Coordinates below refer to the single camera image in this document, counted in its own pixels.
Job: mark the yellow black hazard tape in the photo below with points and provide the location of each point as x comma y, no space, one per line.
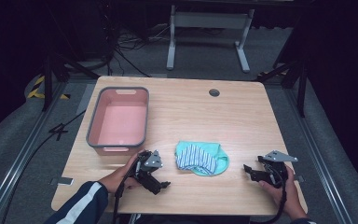
35,91

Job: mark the grey tape strip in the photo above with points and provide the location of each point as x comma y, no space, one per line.
62,181
299,179

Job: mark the white metal desk frame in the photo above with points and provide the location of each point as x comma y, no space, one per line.
209,20

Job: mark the person's left hand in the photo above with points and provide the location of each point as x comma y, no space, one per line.
118,180

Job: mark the pink basket with grey rim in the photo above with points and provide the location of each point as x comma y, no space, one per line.
122,124

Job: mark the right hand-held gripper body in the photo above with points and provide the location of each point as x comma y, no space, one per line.
276,169

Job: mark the black tape cross mark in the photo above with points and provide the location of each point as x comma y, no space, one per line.
58,130

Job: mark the teal and striped cloth garment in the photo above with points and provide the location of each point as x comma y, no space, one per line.
199,157

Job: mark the aluminium floor rail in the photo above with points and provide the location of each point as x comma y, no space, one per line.
320,161
15,165

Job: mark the person's right hand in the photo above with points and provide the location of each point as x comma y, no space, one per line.
289,199

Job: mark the black metal stand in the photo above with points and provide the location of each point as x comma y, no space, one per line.
301,87
47,84

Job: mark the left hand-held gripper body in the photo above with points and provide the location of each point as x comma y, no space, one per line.
150,163

